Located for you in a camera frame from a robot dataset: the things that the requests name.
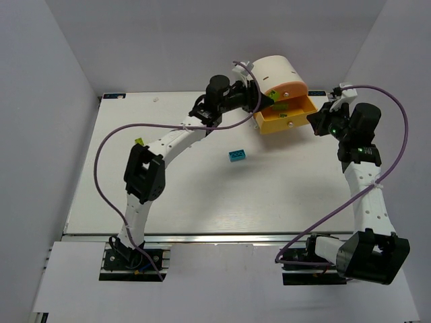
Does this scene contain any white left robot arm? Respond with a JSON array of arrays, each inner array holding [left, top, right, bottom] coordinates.
[[118, 75, 275, 248]]

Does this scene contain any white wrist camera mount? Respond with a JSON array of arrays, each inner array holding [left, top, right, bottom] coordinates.
[[330, 83, 358, 112], [232, 61, 254, 83]]

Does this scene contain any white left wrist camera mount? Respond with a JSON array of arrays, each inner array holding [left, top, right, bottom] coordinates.
[[232, 61, 254, 83]]

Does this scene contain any long teal lego brick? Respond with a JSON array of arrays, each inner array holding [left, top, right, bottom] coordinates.
[[228, 149, 246, 162]]

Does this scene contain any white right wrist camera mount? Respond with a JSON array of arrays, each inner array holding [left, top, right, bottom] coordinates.
[[330, 83, 358, 112]]

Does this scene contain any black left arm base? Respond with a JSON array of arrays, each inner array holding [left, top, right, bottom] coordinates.
[[99, 236, 170, 283]]

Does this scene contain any white cylindrical drawer cabinet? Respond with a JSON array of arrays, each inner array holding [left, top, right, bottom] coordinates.
[[252, 55, 305, 94]]

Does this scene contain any orange drawer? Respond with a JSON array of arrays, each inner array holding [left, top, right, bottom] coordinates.
[[265, 81, 308, 102]]

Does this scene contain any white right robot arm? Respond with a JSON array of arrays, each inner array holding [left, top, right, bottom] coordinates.
[[307, 102, 410, 285]]

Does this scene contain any yellow drawer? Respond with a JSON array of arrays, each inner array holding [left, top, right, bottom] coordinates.
[[254, 96, 317, 135]]

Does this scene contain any lime small lego brick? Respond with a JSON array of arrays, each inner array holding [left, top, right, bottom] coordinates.
[[135, 138, 145, 146]]

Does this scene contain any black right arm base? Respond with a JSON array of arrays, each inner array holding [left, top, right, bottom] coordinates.
[[280, 237, 349, 286]]

